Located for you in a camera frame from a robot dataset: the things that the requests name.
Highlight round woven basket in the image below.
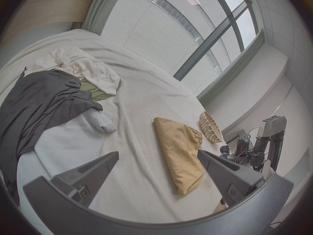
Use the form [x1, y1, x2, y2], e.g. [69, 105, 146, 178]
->
[199, 111, 224, 143]

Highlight window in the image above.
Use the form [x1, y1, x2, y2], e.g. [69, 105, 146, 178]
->
[100, 0, 260, 83]

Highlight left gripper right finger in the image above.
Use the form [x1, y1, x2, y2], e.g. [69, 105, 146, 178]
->
[197, 149, 264, 207]

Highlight black garment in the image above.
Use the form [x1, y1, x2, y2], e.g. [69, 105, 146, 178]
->
[0, 69, 104, 207]

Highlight blue-green curtain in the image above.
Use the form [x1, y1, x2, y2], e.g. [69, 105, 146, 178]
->
[82, 0, 129, 36]
[196, 28, 266, 106]

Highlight white garment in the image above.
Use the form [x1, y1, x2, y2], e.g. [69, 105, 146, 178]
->
[24, 47, 121, 96]

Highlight green garment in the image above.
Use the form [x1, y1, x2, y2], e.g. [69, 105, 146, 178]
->
[79, 78, 122, 103]

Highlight pale blue garment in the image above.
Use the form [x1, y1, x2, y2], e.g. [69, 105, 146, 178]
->
[17, 109, 117, 206]

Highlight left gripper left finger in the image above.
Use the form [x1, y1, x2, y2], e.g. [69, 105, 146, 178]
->
[52, 151, 120, 209]

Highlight tan shorts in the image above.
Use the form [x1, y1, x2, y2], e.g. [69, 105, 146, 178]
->
[154, 117, 206, 196]

